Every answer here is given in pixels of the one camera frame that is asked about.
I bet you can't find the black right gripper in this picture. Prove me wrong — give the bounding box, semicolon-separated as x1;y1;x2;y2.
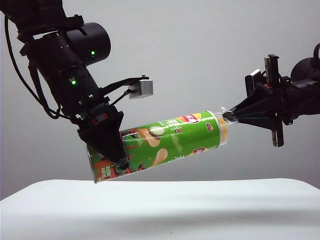
221;53;294;149

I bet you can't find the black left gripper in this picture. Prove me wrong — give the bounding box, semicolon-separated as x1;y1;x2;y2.
61;95;129;169

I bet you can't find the transparent chip container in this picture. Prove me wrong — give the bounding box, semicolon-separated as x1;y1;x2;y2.
211;105;241;150

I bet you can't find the green tub of chips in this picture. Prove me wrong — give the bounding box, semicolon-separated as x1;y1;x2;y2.
85;109;225;185

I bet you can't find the yellow potato chips stack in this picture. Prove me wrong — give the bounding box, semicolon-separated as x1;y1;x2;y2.
216;115;230;145

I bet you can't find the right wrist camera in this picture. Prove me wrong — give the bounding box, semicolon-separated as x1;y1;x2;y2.
244;69;262;99

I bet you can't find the black camera ribbon cable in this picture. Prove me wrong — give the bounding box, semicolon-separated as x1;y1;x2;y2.
99;76;144;106

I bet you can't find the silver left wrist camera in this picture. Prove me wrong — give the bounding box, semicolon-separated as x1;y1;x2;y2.
128;74;154;100

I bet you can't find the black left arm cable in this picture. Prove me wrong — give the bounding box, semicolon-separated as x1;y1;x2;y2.
3;13;65;120

